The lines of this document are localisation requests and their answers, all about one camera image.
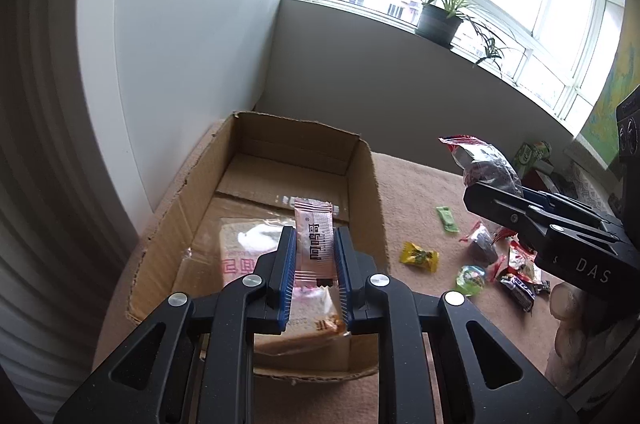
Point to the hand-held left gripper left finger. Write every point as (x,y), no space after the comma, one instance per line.
(285,279)

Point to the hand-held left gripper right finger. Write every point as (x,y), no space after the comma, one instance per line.
(345,274)

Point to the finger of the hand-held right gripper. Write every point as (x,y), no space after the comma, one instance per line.
(500,209)
(542,200)

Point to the small red plum packet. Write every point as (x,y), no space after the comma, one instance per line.
(482,244)

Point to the pink snack sachet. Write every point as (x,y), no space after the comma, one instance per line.
(312,244)

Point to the clear red-edged plum packet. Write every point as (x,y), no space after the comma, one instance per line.
(482,164)

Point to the red and white snack packet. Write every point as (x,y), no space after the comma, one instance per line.
(525,264)

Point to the dark chocolate bar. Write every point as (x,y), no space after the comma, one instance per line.
(517,291)

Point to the yellow candy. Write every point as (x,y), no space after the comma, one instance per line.
(419,256)

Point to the cardboard box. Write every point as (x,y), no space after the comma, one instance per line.
(300,154)

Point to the person's right hand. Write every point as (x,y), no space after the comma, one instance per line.
(570,319)

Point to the green box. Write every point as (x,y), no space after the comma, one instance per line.
(532,154)

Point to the green candy wrapper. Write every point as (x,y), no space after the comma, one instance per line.
(447,219)

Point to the clear bread packet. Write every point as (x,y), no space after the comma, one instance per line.
(240,249)

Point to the round green candy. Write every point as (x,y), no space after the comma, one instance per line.
(471,280)

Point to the potted spider plant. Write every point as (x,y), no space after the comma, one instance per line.
(437,22)

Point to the white ribbed shutter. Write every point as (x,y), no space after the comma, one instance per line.
(40,154)

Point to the wall map poster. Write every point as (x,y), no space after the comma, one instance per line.
(612,79)

